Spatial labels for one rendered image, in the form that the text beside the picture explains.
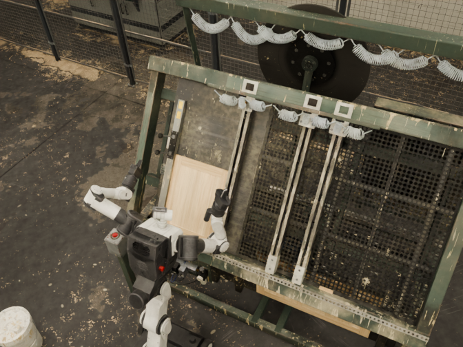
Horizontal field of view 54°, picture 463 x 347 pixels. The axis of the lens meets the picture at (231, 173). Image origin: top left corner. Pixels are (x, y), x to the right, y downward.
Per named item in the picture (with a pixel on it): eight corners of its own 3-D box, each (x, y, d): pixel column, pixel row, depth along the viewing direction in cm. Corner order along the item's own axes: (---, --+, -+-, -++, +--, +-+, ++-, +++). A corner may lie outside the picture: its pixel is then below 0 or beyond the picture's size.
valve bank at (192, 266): (145, 272, 344) (140, 255, 327) (156, 259, 353) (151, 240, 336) (202, 298, 327) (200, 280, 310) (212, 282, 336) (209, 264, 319)
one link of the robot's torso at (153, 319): (160, 340, 307) (160, 291, 283) (138, 330, 312) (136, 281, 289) (171, 325, 319) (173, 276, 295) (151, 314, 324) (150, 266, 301)
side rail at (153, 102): (134, 212, 351) (125, 215, 341) (159, 70, 326) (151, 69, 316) (140, 215, 349) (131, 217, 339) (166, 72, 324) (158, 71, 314)
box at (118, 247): (109, 253, 337) (103, 239, 324) (118, 242, 344) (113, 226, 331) (122, 259, 332) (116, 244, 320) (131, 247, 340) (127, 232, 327)
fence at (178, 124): (156, 224, 337) (153, 226, 334) (181, 99, 315) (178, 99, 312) (162, 226, 336) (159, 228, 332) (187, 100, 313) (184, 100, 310)
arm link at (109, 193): (105, 195, 301) (79, 195, 285) (111, 184, 297) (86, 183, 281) (111, 206, 295) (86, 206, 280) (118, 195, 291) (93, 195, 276)
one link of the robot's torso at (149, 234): (162, 295, 267) (167, 244, 252) (116, 274, 278) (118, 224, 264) (187, 270, 292) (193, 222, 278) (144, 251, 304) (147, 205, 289)
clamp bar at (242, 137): (211, 246, 321) (196, 256, 300) (249, 79, 294) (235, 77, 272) (224, 250, 318) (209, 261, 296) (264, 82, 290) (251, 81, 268)
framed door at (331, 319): (257, 290, 366) (256, 292, 365) (257, 250, 328) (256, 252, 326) (368, 335, 336) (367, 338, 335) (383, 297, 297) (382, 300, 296)
